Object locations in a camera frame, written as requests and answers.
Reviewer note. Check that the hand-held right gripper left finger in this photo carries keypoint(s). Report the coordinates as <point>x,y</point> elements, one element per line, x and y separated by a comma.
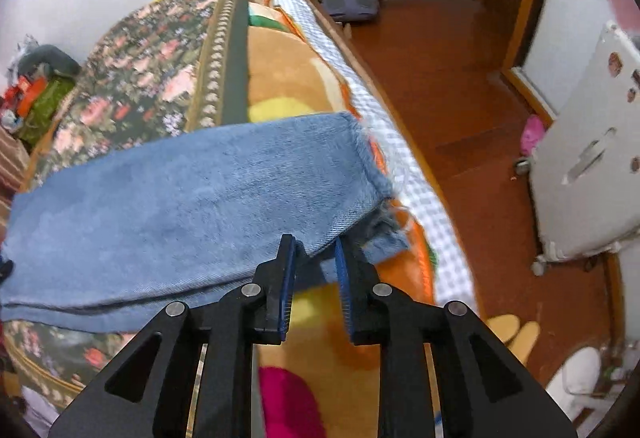
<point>286,290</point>

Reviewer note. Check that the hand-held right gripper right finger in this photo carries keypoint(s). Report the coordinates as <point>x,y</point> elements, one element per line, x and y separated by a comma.
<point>344,290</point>

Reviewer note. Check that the blue denim pants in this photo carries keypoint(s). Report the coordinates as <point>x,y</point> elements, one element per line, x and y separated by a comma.
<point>175,208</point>

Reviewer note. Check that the checkered bed sheet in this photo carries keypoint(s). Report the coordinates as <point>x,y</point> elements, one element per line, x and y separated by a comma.
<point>425,218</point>

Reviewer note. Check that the beige slipper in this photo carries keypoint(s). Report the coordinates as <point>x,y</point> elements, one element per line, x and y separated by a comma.
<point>504,328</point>
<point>527,340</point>

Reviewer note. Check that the orange printed blanket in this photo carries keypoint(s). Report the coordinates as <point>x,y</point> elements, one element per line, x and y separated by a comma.
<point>285,68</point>

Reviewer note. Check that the pink plastic bag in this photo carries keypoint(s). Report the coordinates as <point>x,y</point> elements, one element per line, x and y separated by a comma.
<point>531,133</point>

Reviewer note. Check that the white plastic object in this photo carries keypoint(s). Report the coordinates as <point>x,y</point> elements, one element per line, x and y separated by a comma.
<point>575,373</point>

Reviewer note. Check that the dark floral blanket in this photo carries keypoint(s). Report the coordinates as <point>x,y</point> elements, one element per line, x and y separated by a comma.
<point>140,68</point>

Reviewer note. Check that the white wheeled cabinet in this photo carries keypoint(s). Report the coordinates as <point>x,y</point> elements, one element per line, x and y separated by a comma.
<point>590,168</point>

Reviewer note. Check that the green patterned bag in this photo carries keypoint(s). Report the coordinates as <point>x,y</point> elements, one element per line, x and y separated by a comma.
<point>45,103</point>

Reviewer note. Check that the orange box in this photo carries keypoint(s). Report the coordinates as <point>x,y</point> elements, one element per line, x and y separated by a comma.
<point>32,93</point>

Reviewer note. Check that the white plastic bag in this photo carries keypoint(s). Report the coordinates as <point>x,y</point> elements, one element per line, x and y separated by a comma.
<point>25,49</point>

